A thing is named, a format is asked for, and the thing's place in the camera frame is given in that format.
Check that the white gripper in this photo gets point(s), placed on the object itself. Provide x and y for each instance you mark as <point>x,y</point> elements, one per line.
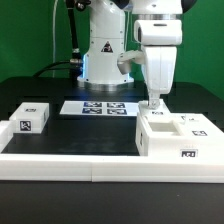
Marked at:
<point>158,40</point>

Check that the white cabinet door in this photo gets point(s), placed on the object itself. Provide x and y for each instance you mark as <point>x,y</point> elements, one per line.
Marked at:
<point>146,113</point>
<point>191,124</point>

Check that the white cabinet body box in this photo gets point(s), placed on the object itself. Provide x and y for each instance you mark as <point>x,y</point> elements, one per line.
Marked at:
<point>161,140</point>

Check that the small white cabinet top block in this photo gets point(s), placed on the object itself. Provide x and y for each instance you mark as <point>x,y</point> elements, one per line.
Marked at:
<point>30,117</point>

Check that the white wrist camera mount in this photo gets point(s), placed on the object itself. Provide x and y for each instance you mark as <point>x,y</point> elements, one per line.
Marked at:
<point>125,59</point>

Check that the white marker base plate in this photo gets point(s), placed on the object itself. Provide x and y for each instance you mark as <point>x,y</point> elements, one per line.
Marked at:
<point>99,108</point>

